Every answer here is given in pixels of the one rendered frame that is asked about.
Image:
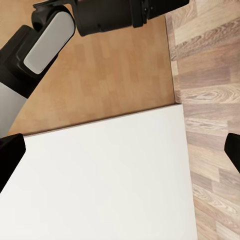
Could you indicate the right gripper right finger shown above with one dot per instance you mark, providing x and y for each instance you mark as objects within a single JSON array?
[{"x": 232, "y": 149}]

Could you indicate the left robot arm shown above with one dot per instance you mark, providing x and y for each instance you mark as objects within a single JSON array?
[{"x": 30, "y": 53}]

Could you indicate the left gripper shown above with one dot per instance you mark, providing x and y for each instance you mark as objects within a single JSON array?
[{"x": 118, "y": 14}]

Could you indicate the sliding door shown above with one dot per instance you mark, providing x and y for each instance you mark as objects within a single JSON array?
[{"x": 95, "y": 77}]

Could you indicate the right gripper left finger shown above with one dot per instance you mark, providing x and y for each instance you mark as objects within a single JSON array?
[{"x": 12, "y": 149}]

